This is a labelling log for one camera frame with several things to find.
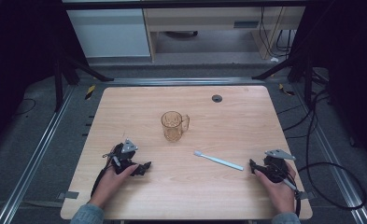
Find grey tape piece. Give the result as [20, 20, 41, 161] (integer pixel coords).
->
[57, 190, 80, 201]
[297, 190, 317, 201]

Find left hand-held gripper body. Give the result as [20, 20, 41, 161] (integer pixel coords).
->
[102, 138, 140, 175]

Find black looped floor cable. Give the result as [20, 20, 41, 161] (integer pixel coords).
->
[297, 88, 367, 210]

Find light blue toothbrush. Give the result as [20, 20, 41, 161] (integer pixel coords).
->
[193, 150, 245, 172]

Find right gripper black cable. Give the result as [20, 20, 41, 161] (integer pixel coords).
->
[274, 164, 303, 218]

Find aluminium floor rail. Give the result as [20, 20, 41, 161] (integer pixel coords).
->
[104, 77, 265, 87]
[292, 83, 367, 224]
[0, 85, 76, 224]

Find yellow black tape strip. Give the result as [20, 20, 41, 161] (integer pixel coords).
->
[84, 85, 96, 101]
[278, 83, 296, 96]

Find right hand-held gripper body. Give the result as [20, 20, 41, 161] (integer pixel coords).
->
[262, 148, 297, 184]

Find thin black floor cable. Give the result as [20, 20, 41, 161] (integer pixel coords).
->
[13, 98, 36, 117]

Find white cabinet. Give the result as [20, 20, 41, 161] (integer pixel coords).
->
[66, 8, 151, 59]

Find person's left hand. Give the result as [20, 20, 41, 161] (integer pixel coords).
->
[89, 163, 140, 210]

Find person's right hand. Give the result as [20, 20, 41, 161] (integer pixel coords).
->
[254, 161, 298, 217]

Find clear glass mug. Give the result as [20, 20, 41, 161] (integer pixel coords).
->
[161, 110, 191, 143]

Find black hanging desk cables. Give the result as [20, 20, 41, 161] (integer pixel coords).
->
[259, 7, 294, 59]

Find black metal stand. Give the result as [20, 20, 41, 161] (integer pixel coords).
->
[53, 36, 114, 112]
[251, 46, 330, 108]

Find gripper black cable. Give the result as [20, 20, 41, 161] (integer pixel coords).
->
[90, 155, 119, 198]
[274, 164, 303, 218]

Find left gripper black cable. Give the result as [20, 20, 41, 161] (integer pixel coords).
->
[90, 155, 119, 198]

